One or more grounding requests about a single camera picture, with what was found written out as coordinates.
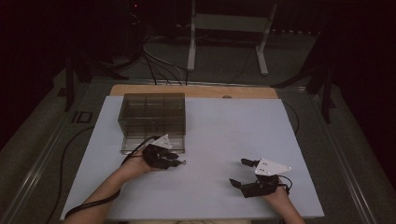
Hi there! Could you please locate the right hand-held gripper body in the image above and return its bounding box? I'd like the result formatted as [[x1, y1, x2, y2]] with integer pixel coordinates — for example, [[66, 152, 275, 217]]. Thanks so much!
[[240, 158, 293, 199]]

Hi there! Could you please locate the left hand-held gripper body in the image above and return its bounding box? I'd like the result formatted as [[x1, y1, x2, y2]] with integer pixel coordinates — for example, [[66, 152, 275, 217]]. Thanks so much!
[[142, 133, 174, 171]]

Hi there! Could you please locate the clear bottom drawer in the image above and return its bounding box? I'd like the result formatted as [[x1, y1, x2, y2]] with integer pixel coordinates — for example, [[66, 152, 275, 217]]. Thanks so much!
[[120, 134, 186, 156]]

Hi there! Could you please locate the smoky clear drawer box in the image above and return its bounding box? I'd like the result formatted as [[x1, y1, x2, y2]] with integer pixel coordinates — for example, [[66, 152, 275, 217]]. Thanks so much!
[[117, 92, 187, 138]]

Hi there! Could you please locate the person's right hand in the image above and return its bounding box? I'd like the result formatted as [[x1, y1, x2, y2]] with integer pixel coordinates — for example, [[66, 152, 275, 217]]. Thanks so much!
[[262, 185, 291, 207]]

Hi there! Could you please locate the person's left hand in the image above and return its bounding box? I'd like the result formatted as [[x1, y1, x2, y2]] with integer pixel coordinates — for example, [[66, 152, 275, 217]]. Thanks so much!
[[119, 148, 161, 181]]

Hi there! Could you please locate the white board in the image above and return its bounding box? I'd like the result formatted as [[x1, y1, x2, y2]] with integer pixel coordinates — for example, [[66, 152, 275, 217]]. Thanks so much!
[[60, 95, 325, 222]]

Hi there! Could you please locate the black tripod stand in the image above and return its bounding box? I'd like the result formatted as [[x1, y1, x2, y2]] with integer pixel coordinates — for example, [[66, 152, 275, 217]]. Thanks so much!
[[270, 29, 338, 124], [63, 50, 129, 112]]

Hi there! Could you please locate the dark equipment with red light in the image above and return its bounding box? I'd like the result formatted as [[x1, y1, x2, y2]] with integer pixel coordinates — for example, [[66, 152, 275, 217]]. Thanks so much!
[[122, 0, 148, 64]]

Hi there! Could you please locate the grey metal stand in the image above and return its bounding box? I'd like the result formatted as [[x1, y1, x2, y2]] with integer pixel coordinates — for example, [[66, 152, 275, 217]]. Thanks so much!
[[186, 0, 278, 77]]

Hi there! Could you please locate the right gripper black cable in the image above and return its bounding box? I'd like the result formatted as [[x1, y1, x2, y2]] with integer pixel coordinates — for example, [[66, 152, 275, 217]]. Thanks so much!
[[277, 175, 294, 196]]

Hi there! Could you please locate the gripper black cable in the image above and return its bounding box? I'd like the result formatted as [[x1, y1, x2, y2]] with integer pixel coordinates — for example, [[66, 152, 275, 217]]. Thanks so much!
[[64, 135, 162, 220], [277, 175, 294, 196]]

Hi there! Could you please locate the thin black floor cable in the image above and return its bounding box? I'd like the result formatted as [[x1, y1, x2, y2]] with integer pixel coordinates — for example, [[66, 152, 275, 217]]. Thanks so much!
[[282, 102, 301, 137]]

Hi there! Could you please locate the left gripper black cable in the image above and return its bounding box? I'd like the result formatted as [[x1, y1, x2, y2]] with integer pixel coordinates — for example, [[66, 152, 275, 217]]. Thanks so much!
[[64, 135, 162, 220]]

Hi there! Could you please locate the black floor cable bundle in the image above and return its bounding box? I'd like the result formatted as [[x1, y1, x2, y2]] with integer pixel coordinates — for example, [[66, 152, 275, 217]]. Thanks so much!
[[143, 50, 189, 87]]

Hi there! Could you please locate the metal floor rail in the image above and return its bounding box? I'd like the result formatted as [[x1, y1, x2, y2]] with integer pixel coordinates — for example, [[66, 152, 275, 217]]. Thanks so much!
[[0, 90, 94, 224], [311, 91, 379, 224]]

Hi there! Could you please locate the white floor cable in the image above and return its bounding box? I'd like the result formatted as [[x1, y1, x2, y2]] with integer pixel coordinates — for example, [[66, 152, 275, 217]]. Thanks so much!
[[142, 35, 190, 87]]

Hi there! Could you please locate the long black floor cable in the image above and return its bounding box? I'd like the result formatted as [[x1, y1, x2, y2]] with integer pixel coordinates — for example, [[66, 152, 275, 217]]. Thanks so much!
[[46, 125, 96, 224]]

